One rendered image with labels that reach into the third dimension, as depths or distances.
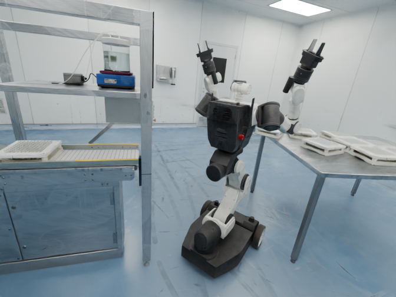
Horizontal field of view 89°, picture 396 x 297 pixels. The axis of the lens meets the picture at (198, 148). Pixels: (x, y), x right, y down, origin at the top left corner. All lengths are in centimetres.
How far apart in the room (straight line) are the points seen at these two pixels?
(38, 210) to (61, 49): 392
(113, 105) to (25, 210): 83
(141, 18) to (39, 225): 137
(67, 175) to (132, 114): 53
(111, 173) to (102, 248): 64
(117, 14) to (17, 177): 100
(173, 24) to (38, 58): 279
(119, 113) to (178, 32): 405
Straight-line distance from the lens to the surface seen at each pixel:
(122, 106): 141
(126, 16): 114
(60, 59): 512
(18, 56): 528
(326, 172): 158
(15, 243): 183
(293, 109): 143
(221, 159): 129
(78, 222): 163
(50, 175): 142
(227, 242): 173
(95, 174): 135
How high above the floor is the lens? 136
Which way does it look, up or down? 20 degrees down
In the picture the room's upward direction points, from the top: 5 degrees clockwise
